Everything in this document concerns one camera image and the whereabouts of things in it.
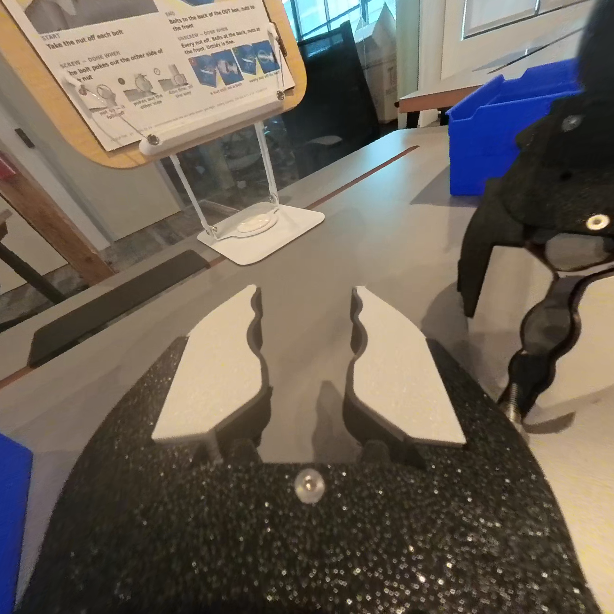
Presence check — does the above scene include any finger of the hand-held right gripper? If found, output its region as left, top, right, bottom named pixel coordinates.
left=499, top=231, right=614, bottom=418

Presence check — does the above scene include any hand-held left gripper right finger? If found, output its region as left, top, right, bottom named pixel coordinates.
left=342, top=286, right=467, bottom=470

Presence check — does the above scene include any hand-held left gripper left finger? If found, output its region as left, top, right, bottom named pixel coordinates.
left=152, top=284, right=275, bottom=465

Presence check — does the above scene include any blue plastic bin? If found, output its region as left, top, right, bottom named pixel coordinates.
left=0, top=433, right=33, bottom=614
left=446, top=59, right=585, bottom=197

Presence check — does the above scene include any steel bolt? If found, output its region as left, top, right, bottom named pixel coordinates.
left=498, top=383, right=530, bottom=435

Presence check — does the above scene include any background desk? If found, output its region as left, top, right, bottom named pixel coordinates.
left=398, top=86, right=485, bottom=128

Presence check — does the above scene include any instruction sheet on stand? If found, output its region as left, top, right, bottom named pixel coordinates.
left=0, top=0, right=326, bottom=265

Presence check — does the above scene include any cardboard box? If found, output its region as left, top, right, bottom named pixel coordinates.
left=355, top=7, right=399, bottom=124

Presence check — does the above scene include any black office chair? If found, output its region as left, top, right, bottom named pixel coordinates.
left=297, top=21, right=382, bottom=180

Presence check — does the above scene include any printed instruction sheet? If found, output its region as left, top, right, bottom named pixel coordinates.
left=2, top=0, right=295, bottom=153

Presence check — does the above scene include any wooden post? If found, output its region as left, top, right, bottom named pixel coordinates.
left=0, top=161, right=116, bottom=286

